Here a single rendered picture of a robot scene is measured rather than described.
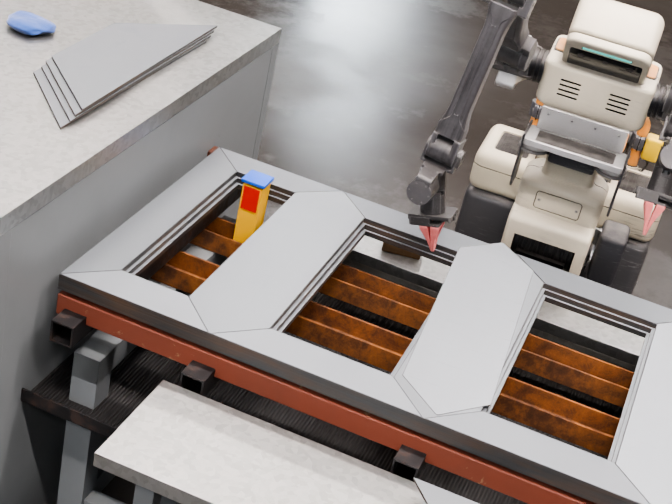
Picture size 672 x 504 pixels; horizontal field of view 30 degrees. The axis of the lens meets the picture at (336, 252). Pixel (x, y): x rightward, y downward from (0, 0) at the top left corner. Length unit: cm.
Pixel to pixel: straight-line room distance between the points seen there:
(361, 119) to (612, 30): 265
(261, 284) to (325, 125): 287
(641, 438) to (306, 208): 96
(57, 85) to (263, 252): 58
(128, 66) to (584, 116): 112
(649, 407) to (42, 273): 124
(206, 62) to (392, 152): 233
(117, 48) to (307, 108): 261
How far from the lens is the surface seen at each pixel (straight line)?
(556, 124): 318
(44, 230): 251
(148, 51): 305
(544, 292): 290
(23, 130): 265
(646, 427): 254
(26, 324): 259
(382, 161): 524
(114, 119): 274
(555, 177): 329
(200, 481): 226
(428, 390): 243
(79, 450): 278
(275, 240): 278
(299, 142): 524
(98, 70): 291
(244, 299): 256
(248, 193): 295
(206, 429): 237
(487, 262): 291
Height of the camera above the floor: 224
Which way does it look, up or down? 30 degrees down
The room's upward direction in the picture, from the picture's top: 13 degrees clockwise
